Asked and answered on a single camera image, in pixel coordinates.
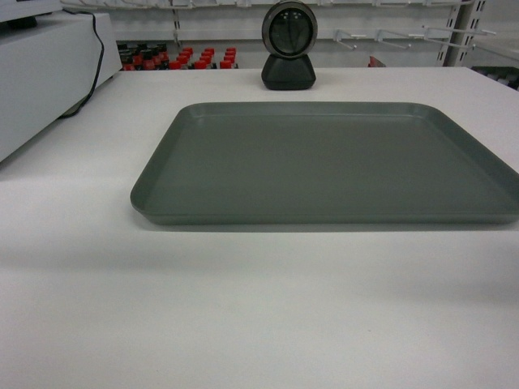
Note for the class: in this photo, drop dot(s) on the white cash register box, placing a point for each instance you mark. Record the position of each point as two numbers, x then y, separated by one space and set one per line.
48 69

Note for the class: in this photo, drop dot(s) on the grey rectangular serving tray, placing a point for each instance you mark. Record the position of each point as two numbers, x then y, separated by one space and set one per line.
322 163

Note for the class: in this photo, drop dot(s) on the red cap bottle group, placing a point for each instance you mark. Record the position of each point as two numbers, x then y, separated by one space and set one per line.
158 57

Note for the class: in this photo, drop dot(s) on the black round barcode scanner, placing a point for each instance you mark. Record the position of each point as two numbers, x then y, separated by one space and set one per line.
289 32

